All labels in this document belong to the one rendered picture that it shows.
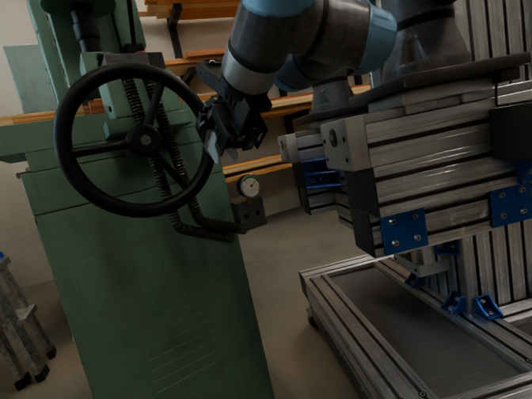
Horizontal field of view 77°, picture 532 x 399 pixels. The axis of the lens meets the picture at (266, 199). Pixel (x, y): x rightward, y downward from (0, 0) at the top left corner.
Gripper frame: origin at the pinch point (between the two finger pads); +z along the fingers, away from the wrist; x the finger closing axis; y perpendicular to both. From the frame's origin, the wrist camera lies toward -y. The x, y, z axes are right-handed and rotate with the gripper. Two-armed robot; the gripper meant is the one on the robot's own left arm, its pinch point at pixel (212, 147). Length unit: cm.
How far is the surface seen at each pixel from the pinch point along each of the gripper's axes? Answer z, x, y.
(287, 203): 249, 170, -62
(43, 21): 27, -19, -69
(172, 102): 6.4, -1.2, -17.1
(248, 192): 21.5, 14.1, 2.4
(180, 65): 149, 75, -173
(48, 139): 16.1, -26.0, -19.3
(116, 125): 8.0, -13.6, -14.3
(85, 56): 16.1, -13.3, -42.3
